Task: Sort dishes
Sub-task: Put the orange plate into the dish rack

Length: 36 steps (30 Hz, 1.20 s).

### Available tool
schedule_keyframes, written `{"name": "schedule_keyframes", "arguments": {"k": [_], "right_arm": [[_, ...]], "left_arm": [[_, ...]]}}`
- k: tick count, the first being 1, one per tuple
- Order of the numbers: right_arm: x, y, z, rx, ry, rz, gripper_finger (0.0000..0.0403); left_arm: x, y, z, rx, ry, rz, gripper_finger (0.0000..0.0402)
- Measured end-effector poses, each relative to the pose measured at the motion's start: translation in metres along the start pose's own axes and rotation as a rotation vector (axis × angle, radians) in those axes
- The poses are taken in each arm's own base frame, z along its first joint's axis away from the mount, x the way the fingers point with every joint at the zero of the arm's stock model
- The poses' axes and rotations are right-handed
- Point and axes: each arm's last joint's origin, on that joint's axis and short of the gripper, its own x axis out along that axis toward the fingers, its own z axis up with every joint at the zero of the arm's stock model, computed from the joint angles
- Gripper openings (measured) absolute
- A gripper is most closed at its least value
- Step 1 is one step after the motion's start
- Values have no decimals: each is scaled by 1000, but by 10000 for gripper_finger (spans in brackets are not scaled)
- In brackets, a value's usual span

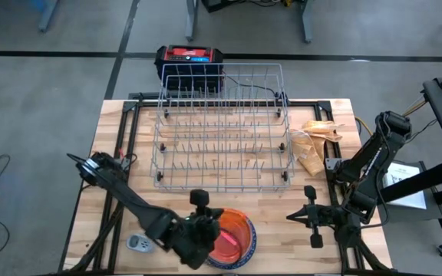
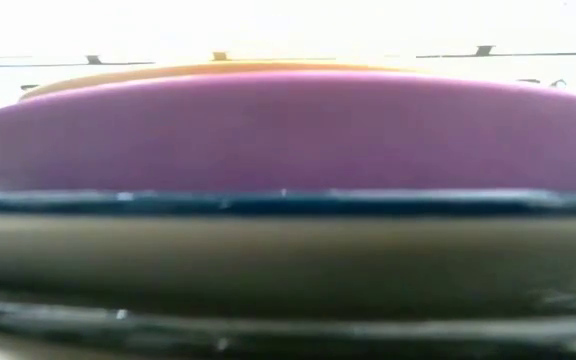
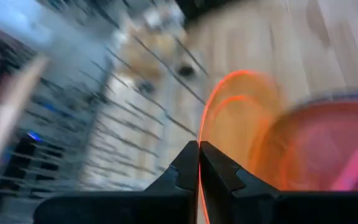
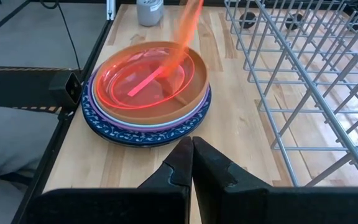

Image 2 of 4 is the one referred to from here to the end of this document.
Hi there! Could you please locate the blue patterned plate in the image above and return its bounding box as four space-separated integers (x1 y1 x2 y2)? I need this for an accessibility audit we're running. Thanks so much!
0 188 576 296

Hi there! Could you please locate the purple plate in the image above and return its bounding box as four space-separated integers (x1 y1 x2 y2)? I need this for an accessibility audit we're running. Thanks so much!
0 69 576 194

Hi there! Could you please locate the tan divided plate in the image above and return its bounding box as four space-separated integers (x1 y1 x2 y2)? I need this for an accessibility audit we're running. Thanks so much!
17 60 419 101

